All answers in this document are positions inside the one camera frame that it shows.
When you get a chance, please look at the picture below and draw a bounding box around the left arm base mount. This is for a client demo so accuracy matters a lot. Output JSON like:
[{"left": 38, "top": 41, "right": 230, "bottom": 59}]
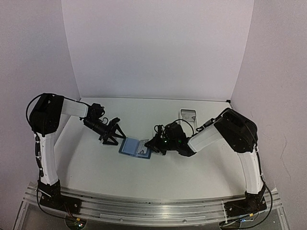
[{"left": 38, "top": 181, "right": 82, "bottom": 214}]

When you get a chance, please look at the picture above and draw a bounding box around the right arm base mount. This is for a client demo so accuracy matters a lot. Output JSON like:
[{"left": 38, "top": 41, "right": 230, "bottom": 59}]
[{"left": 224, "top": 187, "right": 267, "bottom": 217}]

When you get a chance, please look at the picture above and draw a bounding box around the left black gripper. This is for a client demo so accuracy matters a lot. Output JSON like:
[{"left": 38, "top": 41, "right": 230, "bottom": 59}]
[{"left": 84, "top": 118, "right": 126, "bottom": 145}]

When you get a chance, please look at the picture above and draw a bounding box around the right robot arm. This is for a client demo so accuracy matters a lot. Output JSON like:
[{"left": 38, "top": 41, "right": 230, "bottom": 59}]
[{"left": 144, "top": 108, "right": 265, "bottom": 195}]

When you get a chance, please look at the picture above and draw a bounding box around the white plastic tray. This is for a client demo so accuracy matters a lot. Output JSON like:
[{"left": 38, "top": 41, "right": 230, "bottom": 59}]
[{"left": 178, "top": 109, "right": 198, "bottom": 137}]

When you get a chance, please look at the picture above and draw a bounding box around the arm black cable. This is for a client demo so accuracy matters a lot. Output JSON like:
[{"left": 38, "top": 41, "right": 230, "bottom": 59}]
[
  {"left": 24, "top": 93, "right": 48, "bottom": 135},
  {"left": 222, "top": 186, "right": 276, "bottom": 227}
]

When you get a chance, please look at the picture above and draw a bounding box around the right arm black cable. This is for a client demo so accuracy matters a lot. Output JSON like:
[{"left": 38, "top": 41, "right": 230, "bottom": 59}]
[{"left": 222, "top": 186, "right": 276, "bottom": 227}]

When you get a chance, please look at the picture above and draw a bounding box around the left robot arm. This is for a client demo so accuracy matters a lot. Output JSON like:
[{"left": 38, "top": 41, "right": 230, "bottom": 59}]
[{"left": 26, "top": 93, "right": 126, "bottom": 187}]

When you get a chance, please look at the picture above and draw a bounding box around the silver credit card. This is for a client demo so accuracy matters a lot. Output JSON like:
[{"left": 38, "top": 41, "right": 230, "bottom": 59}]
[{"left": 136, "top": 139, "right": 150, "bottom": 158}]

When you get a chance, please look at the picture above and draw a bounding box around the blue card holder wallet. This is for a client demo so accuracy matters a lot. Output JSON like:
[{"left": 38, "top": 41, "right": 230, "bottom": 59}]
[{"left": 118, "top": 138, "right": 152, "bottom": 159}]

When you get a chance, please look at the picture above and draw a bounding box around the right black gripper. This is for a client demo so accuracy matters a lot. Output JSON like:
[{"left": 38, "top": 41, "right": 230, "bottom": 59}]
[{"left": 145, "top": 133, "right": 178, "bottom": 154}]

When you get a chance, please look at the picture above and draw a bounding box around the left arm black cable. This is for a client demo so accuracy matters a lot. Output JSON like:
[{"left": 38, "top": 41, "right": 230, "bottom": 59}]
[{"left": 24, "top": 93, "right": 48, "bottom": 135}]

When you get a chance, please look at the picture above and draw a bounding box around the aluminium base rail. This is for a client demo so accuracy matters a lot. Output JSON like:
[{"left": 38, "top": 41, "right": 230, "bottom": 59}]
[{"left": 13, "top": 183, "right": 289, "bottom": 230}]

